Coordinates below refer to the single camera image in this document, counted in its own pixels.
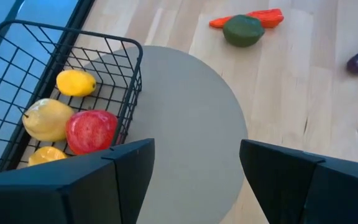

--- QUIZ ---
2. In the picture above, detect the yellow lemon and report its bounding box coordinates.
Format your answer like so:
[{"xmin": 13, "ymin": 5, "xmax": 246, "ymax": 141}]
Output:
[{"xmin": 55, "ymin": 68, "xmax": 98, "ymax": 98}]

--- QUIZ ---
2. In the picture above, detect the red apple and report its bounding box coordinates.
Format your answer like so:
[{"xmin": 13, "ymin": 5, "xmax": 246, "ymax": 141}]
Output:
[{"xmin": 65, "ymin": 109, "xmax": 119, "ymax": 156}]

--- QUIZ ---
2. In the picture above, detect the black wire basket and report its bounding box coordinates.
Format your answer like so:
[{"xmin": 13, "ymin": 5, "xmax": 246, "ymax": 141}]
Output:
[{"xmin": 0, "ymin": 20, "xmax": 144, "ymax": 175}]

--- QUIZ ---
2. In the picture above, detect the orange red carrot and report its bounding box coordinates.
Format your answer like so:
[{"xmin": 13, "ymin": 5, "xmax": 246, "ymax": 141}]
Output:
[{"xmin": 208, "ymin": 7, "xmax": 285, "ymax": 30}]

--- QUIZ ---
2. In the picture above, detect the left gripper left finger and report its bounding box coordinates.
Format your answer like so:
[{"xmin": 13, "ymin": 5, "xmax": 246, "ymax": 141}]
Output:
[{"xmin": 0, "ymin": 138, "xmax": 156, "ymax": 224}]

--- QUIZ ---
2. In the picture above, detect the yellow pear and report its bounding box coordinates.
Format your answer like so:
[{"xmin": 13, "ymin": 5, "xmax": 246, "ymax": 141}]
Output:
[{"xmin": 21, "ymin": 98, "xmax": 75, "ymax": 143}]

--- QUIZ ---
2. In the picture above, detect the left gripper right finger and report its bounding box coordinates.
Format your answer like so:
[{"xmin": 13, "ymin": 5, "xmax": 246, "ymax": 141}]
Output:
[{"xmin": 239, "ymin": 139, "xmax": 358, "ymax": 224}]

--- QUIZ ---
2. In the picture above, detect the dark green avocado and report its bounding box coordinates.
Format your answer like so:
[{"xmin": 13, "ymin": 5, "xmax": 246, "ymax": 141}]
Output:
[{"xmin": 222, "ymin": 14, "xmax": 266, "ymax": 49}]

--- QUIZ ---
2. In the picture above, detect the grey round mat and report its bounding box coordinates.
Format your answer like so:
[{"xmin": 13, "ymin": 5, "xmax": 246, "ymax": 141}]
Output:
[{"xmin": 17, "ymin": 45, "xmax": 249, "ymax": 224}]

